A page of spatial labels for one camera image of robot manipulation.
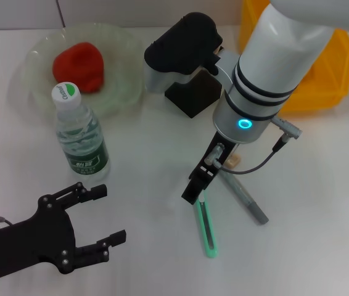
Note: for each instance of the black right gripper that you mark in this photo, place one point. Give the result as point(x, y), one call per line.
point(211, 166)

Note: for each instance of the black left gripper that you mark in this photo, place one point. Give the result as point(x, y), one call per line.
point(32, 243)

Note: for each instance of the green utility knife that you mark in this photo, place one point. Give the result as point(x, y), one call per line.
point(206, 231)

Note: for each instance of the tan eraser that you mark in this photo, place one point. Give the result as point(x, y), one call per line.
point(234, 161)

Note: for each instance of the grey marker pen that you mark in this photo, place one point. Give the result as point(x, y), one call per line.
point(248, 200)

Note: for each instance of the clear water bottle green label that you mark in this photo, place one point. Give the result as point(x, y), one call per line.
point(82, 145)

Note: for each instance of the red orange fruit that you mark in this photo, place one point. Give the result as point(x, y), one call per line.
point(79, 66)

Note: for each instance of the black mesh pen holder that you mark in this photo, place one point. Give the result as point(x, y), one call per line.
point(193, 95)

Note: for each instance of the pale green glass fruit plate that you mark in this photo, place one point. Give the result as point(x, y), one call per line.
point(122, 61)

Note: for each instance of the yellow plastic bin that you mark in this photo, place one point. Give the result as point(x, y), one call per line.
point(325, 77)

